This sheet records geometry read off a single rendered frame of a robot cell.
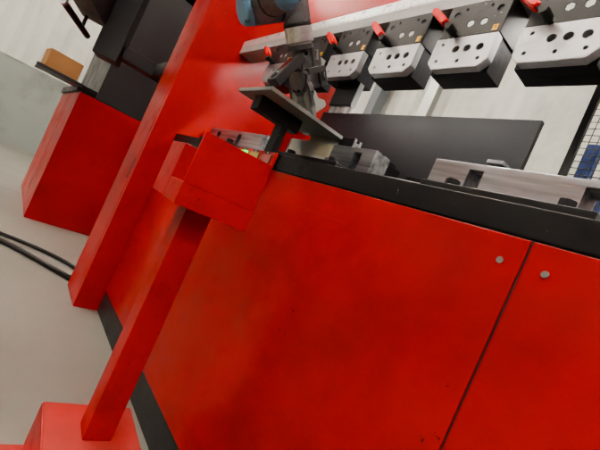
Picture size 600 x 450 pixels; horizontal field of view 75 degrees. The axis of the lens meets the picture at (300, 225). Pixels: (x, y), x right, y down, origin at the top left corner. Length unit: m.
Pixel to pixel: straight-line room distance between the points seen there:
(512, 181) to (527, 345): 0.32
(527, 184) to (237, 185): 0.53
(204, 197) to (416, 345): 0.47
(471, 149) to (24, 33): 7.36
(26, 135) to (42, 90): 0.78
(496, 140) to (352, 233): 0.85
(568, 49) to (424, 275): 0.48
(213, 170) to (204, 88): 1.17
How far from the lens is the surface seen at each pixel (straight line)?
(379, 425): 0.68
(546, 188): 0.77
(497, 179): 0.81
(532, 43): 0.93
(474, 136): 1.56
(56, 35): 8.09
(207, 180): 0.79
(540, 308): 0.59
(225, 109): 1.97
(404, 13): 1.23
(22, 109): 8.00
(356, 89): 1.22
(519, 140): 1.48
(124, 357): 0.95
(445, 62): 1.01
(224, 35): 2.00
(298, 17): 1.14
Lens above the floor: 0.72
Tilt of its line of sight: level
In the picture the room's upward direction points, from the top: 24 degrees clockwise
